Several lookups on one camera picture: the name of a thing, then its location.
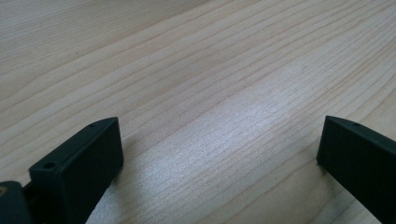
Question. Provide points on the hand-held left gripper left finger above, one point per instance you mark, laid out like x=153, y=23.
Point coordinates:
x=77, y=168

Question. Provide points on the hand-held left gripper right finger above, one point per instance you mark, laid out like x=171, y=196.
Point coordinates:
x=361, y=168

